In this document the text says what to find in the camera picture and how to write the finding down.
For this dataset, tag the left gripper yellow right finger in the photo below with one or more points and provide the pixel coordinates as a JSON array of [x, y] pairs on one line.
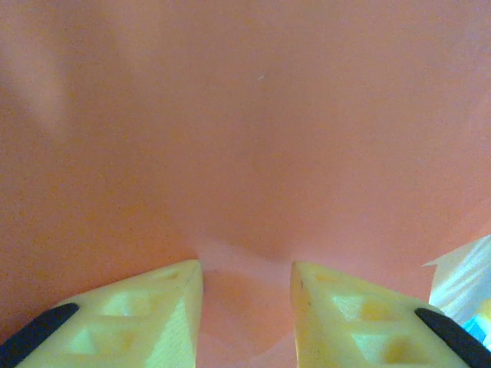
[[345, 329]]

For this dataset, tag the orange wrapping paper sheet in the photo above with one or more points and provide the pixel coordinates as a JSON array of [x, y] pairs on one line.
[[245, 134]]

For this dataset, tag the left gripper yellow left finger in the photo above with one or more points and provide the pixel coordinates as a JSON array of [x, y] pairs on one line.
[[134, 329]]

